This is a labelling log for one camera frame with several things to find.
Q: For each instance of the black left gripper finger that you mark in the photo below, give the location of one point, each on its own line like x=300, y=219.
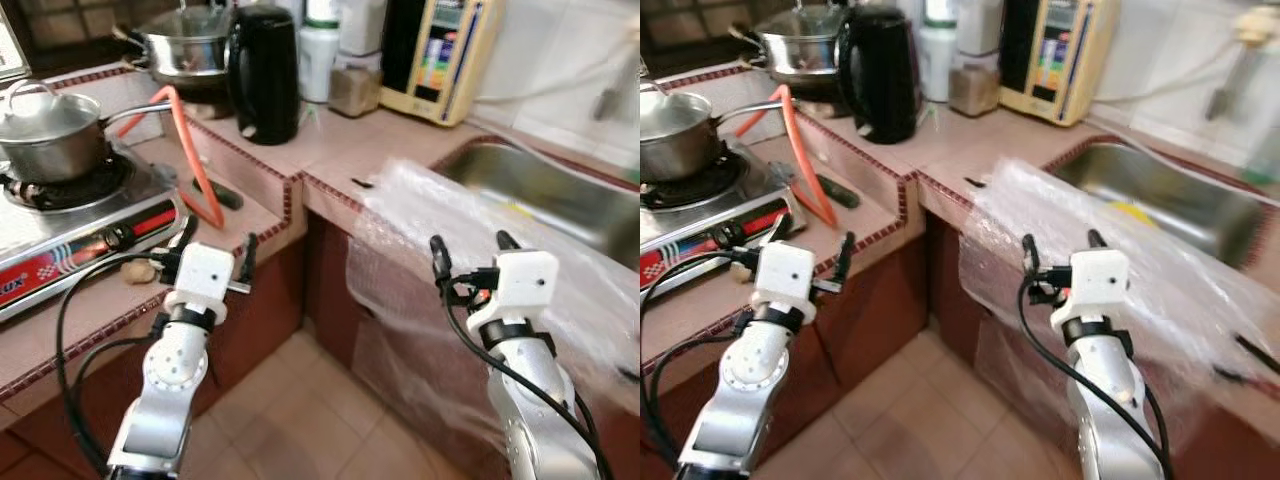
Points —
x=844, y=258
x=249, y=258
x=778, y=230
x=185, y=235

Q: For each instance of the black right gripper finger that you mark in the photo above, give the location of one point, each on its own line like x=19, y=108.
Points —
x=441, y=258
x=508, y=241
x=1095, y=240
x=1031, y=257

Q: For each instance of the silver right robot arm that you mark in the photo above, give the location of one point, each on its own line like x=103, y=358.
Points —
x=1110, y=420
x=535, y=420

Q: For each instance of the clear bubble wrap sheet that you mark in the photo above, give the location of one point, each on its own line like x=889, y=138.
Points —
x=400, y=260
x=1010, y=260

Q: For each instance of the dark oblong block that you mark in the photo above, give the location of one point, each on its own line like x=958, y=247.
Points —
x=835, y=192
x=220, y=195

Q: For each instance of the ginger root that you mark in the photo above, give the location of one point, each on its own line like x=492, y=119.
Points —
x=138, y=272
x=740, y=272

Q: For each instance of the steel sink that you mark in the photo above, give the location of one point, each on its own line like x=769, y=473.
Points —
x=560, y=200
x=1180, y=200

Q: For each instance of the steel red gas stove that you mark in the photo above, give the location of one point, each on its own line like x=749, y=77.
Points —
x=60, y=240
x=690, y=235

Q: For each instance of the steel saucepan glass lid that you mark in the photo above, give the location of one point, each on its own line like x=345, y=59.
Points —
x=670, y=145
x=50, y=145

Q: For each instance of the steel tap cream head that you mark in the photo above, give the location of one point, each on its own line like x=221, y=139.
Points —
x=1255, y=30
x=605, y=100

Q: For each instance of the clear jar brown powder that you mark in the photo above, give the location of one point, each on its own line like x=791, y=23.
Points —
x=355, y=95
x=975, y=95

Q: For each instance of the black electric kettle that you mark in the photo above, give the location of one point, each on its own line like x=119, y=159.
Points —
x=265, y=80
x=880, y=80

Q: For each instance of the cream water ionizer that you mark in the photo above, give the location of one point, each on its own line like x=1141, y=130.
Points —
x=1085, y=60
x=470, y=60

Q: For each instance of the white bottle green band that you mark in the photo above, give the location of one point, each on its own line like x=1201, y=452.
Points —
x=938, y=65
x=320, y=65

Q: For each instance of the white translucent filter canister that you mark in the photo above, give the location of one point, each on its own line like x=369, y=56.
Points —
x=980, y=30
x=362, y=30

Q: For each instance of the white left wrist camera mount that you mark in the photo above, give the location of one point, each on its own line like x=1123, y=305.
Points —
x=788, y=270
x=200, y=270

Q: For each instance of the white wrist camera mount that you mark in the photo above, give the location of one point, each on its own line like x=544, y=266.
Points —
x=788, y=270
x=1098, y=280
x=200, y=270
x=525, y=280

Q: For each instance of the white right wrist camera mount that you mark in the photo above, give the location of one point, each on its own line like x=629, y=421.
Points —
x=525, y=280
x=1098, y=280

